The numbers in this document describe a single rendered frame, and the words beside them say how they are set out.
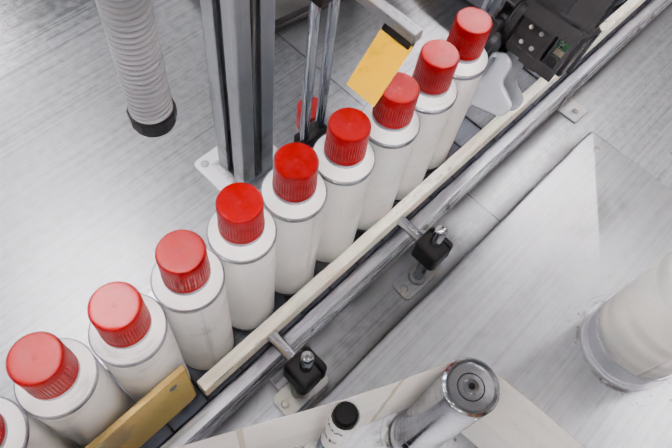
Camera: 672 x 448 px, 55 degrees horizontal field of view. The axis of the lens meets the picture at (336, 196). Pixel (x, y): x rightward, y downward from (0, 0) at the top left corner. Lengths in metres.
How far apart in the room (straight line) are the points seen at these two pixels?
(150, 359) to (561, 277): 0.43
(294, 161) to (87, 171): 0.37
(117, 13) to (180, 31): 0.50
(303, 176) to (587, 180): 0.41
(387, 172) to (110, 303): 0.26
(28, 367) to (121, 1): 0.22
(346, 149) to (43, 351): 0.24
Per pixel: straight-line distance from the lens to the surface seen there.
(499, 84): 0.67
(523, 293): 0.68
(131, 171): 0.77
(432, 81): 0.54
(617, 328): 0.63
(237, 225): 0.44
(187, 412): 0.61
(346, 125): 0.48
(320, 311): 0.63
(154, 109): 0.46
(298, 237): 0.51
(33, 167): 0.80
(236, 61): 0.56
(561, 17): 0.64
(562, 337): 0.68
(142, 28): 0.41
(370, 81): 0.51
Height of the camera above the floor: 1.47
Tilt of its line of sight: 60 degrees down
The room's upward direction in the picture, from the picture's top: 11 degrees clockwise
